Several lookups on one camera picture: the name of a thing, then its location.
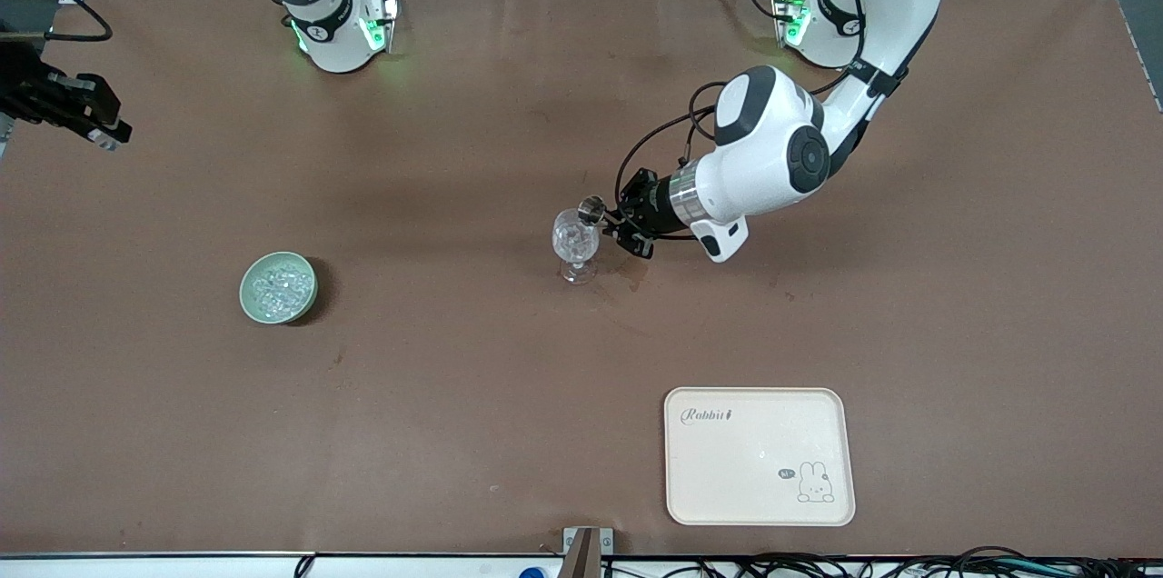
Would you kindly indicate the small blue object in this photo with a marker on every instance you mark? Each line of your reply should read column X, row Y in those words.
column 532, row 573

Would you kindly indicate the metal table edge bracket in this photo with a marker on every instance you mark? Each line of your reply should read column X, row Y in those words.
column 586, row 551

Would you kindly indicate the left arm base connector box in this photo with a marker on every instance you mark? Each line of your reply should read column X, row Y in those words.
column 789, row 14

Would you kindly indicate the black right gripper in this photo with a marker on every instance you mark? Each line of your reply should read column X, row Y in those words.
column 36, row 93

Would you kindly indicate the cream rabbit print tray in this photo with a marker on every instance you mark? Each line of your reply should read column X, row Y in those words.
column 754, row 451

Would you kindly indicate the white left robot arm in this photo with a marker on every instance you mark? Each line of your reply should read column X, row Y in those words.
column 772, row 142

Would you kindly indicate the clear cut wine glass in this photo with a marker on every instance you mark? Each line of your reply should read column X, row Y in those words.
column 574, row 244

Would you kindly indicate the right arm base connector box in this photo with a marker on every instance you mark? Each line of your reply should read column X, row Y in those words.
column 380, row 19

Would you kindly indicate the brown table mat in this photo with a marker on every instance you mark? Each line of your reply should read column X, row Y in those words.
column 454, row 423

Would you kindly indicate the silver metal jigger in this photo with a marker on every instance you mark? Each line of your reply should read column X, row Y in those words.
column 592, row 210

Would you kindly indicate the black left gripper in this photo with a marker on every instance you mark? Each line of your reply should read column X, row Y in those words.
column 661, row 204

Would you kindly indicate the pile of clear ice cubes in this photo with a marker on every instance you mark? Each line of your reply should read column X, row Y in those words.
column 280, row 285

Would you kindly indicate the green ceramic bowl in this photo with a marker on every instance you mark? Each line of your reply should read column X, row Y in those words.
column 253, row 307

